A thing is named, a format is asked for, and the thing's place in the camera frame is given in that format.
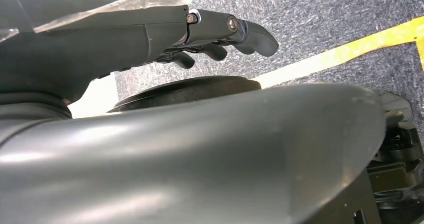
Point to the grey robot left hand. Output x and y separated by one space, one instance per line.
82 50

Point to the black round base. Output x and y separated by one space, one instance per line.
185 90

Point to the yellow floor tape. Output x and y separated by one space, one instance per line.
331 55

